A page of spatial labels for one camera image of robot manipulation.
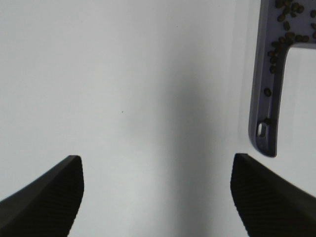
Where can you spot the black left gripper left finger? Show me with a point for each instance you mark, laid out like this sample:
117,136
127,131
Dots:
48,206

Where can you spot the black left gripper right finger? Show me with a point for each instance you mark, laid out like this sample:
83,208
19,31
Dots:
268,205

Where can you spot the pile of coffee beans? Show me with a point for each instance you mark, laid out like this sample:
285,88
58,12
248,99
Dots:
282,25

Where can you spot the purple plastic dustpan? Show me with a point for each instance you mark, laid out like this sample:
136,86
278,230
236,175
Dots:
262,137

